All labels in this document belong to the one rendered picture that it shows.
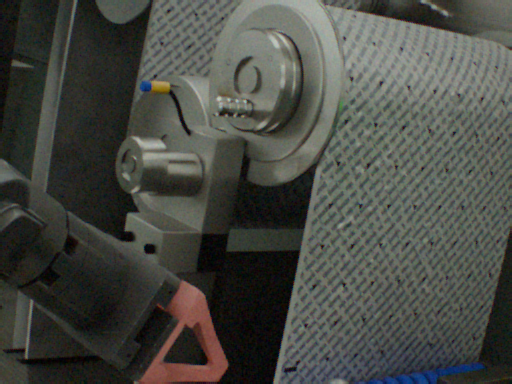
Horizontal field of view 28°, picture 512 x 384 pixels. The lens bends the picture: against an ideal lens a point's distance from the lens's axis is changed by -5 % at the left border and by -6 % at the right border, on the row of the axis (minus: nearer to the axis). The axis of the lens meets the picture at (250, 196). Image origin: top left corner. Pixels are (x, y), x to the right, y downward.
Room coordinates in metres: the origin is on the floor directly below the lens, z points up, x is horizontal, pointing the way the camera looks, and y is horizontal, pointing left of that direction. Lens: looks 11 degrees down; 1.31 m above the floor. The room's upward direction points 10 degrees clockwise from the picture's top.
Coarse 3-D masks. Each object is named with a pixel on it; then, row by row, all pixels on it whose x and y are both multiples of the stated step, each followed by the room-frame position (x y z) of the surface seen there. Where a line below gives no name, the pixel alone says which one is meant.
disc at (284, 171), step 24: (264, 0) 0.77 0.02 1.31; (288, 0) 0.75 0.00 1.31; (312, 0) 0.73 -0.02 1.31; (312, 24) 0.73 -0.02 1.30; (336, 24) 0.71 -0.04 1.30; (216, 48) 0.81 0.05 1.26; (336, 48) 0.70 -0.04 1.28; (216, 72) 0.80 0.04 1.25; (336, 72) 0.70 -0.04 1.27; (336, 96) 0.70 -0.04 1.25; (216, 120) 0.79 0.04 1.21; (336, 120) 0.70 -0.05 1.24; (312, 144) 0.71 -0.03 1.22; (264, 168) 0.74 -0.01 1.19; (288, 168) 0.73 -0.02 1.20
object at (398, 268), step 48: (336, 192) 0.72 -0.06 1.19; (384, 192) 0.75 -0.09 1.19; (432, 192) 0.78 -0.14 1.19; (480, 192) 0.82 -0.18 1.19; (336, 240) 0.72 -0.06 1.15; (384, 240) 0.76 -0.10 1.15; (432, 240) 0.79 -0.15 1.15; (480, 240) 0.83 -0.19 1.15; (336, 288) 0.73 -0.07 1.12; (384, 288) 0.76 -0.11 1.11; (432, 288) 0.80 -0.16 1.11; (480, 288) 0.84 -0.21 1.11; (288, 336) 0.71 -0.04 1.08; (336, 336) 0.74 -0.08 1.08; (384, 336) 0.77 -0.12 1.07; (432, 336) 0.81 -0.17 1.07; (480, 336) 0.85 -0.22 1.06
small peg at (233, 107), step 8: (216, 96) 0.72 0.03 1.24; (216, 104) 0.72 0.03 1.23; (224, 104) 0.72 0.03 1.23; (232, 104) 0.72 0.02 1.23; (240, 104) 0.73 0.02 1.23; (248, 104) 0.73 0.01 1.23; (216, 112) 0.72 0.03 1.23; (224, 112) 0.72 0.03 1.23; (232, 112) 0.72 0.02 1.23; (240, 112) 0.73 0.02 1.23; (248, 112) 0.73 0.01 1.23
